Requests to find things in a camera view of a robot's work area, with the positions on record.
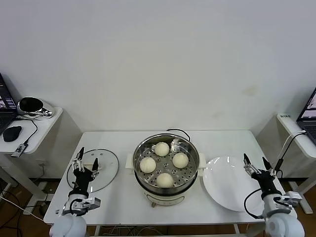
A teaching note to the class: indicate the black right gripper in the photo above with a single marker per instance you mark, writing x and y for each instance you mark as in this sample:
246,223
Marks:
266,181

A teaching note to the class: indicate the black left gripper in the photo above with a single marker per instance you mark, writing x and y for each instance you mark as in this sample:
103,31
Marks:
81,179

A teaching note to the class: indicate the white steamed baozi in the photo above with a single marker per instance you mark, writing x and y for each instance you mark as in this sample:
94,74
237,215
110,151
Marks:
161,148
165,179
147,165
180,160

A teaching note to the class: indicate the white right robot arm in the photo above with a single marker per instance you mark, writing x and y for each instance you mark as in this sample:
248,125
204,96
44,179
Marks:
281,223

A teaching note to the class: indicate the perforated steel steamer basket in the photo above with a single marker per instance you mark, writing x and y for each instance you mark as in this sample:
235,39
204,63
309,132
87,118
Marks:
180,145

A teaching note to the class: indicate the white round plate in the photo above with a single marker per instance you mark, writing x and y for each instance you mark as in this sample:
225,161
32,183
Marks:
222,192

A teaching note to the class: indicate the white side desk with label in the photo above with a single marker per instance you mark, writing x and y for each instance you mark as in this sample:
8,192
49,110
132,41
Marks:
288,126

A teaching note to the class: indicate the white side desk with mouse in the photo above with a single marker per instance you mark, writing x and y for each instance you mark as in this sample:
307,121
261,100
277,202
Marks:
49,128

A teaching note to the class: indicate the small printed desk label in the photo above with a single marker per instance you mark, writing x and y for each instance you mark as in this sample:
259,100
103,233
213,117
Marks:
286,116

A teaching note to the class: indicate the chrome and black headset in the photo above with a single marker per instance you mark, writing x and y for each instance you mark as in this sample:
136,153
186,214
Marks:
44,109

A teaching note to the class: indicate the black computer mouse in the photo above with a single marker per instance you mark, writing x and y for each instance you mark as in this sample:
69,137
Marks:
12,133

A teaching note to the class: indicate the cream electric cooker base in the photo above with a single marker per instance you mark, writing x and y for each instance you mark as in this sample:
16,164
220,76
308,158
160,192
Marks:
163,200

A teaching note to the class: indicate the black laptop beside mouse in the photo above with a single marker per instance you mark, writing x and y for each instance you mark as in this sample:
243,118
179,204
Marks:
6,118

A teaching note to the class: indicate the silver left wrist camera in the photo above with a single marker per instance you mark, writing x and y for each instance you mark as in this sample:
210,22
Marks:
85,203

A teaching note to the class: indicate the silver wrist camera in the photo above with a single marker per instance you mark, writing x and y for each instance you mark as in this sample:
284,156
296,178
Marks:
292,198
85,203

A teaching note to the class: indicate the white wall socket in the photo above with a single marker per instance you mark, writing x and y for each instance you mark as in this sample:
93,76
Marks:
44,163

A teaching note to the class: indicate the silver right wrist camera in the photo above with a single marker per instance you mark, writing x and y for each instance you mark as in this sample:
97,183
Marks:
292,198

